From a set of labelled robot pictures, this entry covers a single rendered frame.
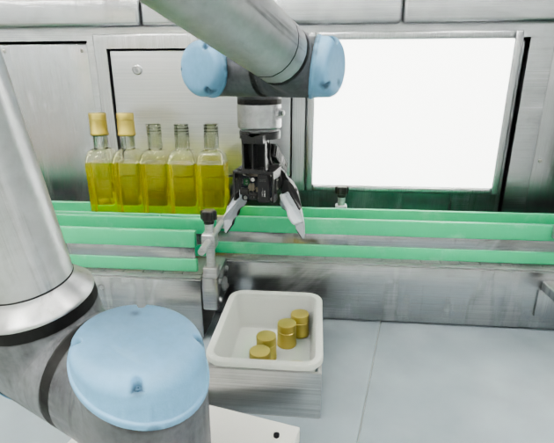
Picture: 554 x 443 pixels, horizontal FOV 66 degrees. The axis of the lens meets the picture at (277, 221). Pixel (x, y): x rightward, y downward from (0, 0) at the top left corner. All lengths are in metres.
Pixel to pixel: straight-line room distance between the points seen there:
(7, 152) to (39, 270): 0.11
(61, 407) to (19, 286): 0.11
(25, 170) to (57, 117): 0.77
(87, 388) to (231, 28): 0.33
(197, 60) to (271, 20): 0.18
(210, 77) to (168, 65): 0.43
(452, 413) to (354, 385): 0.15
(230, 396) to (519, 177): 0.79
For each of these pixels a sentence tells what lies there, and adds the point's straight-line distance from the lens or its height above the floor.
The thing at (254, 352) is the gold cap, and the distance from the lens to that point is 0.71.
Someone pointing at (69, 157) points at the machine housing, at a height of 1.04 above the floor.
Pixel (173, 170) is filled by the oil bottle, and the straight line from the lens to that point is 0.88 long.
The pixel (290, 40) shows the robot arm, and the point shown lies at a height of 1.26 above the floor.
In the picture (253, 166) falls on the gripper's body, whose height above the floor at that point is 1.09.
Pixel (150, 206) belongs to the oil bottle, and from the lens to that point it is 0.92.
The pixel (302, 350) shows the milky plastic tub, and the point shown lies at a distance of 0.79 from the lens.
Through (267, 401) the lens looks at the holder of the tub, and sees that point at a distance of 0.68.
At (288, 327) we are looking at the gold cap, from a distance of 0.77.
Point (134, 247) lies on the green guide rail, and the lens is 0.84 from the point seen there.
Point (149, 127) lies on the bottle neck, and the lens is 0.90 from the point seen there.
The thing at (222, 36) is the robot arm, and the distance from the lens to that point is 0.44.
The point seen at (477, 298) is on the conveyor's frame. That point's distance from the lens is 0.94.
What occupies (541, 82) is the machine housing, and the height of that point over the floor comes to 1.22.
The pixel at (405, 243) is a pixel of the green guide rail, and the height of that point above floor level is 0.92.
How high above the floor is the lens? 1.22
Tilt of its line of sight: 18 degrees down
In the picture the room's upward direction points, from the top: straight up
